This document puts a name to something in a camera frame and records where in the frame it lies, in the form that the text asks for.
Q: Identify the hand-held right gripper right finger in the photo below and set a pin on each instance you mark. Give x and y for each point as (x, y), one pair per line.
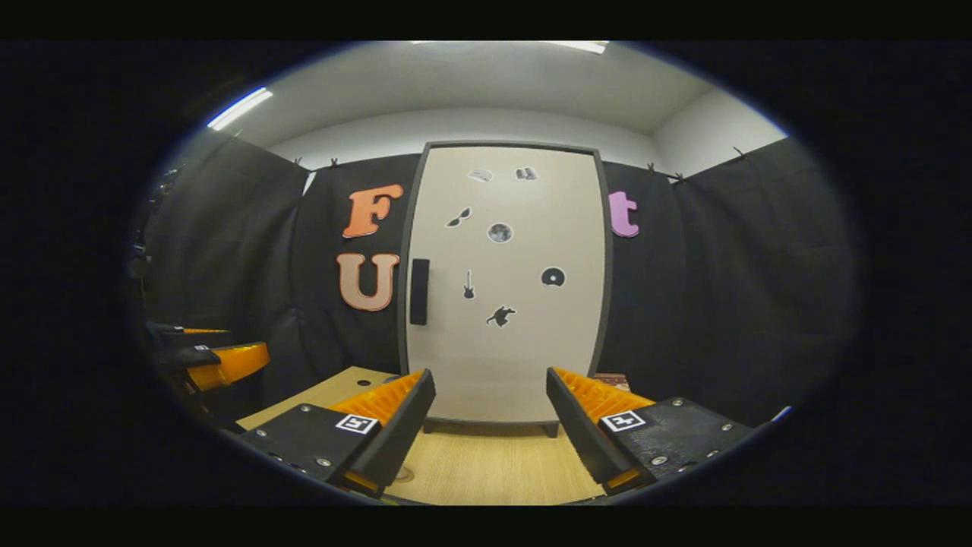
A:
(581, 437)

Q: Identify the white cabinet door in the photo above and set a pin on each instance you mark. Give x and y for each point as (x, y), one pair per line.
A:
(516, 357)

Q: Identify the grey cabinet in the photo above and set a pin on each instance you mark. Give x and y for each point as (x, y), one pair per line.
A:
(493, 428)

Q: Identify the ceiling light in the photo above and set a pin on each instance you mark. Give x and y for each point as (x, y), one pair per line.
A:
(581, 46)
(239, 109)

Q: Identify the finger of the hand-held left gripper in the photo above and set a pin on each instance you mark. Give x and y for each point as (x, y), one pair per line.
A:
(235, 363)
(171, 330)

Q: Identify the brown cover book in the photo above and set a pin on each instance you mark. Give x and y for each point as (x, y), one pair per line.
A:
(612, 380)

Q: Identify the black backdrop cloth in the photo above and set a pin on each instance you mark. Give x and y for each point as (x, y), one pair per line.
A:
(721, 289)

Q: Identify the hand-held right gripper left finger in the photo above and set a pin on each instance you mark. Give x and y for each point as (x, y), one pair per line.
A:
(399, 437)

